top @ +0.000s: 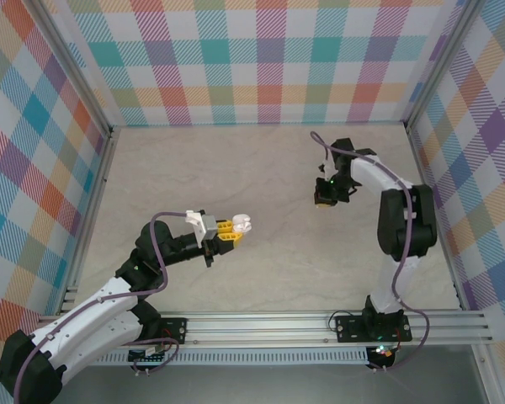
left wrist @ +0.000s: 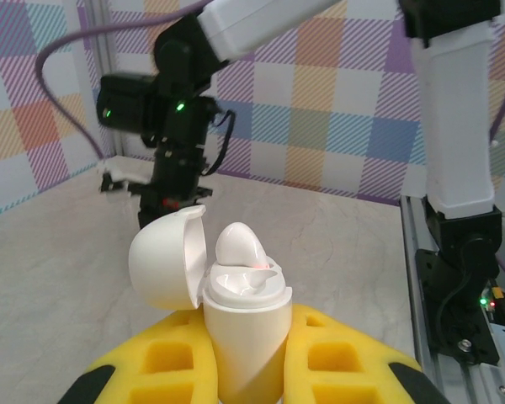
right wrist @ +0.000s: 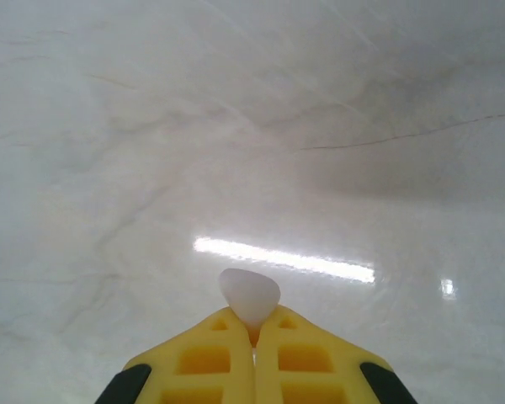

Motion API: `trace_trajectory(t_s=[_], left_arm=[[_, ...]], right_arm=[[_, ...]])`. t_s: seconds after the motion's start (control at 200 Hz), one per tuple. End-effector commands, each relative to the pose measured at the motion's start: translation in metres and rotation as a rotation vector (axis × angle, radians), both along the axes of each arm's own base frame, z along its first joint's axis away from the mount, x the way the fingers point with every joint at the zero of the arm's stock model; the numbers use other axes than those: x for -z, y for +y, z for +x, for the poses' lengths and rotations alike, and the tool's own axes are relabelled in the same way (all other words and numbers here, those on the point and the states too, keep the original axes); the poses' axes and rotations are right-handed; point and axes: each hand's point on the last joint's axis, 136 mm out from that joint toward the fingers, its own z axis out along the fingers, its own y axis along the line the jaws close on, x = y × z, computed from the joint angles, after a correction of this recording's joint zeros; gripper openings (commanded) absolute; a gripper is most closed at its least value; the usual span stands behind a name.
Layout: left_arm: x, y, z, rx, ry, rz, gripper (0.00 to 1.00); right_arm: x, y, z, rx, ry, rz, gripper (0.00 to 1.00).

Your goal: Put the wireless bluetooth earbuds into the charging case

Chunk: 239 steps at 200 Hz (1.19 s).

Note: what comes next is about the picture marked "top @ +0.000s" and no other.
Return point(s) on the white earbud charging case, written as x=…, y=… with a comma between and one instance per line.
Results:
x=240, y=219

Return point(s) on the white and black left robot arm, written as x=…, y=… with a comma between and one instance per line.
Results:
x=92, y=311

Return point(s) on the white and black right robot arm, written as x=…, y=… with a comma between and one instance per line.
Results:
x=370, y=174

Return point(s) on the left controller circuit board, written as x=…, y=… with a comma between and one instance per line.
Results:
x=143, y=358

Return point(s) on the controller circuit board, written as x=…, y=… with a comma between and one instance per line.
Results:
x=383, y=355
x=143, y=358

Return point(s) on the grey metal panel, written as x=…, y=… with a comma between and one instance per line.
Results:
x=256, y=387

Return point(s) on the right controller circuit board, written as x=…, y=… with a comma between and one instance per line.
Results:
x=383, y=355

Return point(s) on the aluminium side rail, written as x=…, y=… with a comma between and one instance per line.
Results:
x=97, y=189
x=429, y=189

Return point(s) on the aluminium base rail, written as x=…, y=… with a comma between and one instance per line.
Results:
x=256, y=328

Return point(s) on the aluminium corner post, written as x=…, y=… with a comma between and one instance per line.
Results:
x=76, y=71
x=442, y=67

